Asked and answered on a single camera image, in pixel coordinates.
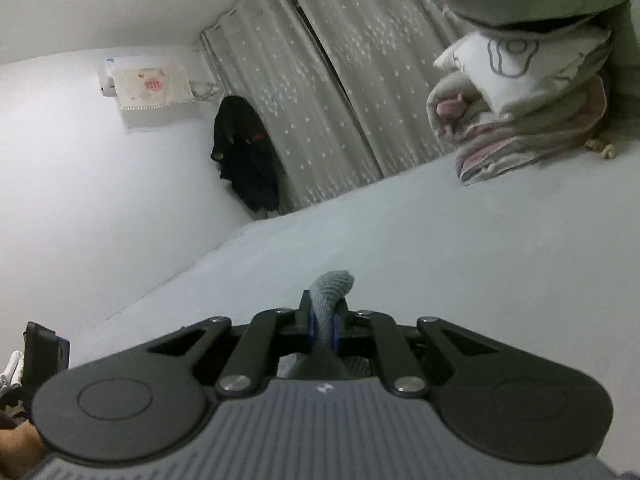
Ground grey star-print curtain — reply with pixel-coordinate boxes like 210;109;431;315
200;0;385;213
279;0;478;178

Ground grey knit sweater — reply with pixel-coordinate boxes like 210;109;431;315
277;270;373;381

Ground dark hanging clothes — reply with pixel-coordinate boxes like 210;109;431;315
210;95;288;213

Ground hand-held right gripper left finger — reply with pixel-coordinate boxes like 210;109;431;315
145;290;322;400

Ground beige rope tassel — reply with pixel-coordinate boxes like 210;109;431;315
585;137;617;160

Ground grey quilted bedcover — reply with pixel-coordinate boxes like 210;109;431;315
590;0;640;151

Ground light grey bed sheet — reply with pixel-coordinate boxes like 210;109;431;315
60;150;640;480

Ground white air conditioner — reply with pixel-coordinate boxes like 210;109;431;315
99;55;121;97

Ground folded pink grey quilt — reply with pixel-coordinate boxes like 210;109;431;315
426;72;608;186

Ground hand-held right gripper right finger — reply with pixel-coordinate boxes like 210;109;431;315
332;307;506;400

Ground white wall cable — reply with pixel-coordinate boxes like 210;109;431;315
191;79;222;102

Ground person's left forearm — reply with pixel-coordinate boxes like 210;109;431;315
0;395;47;480

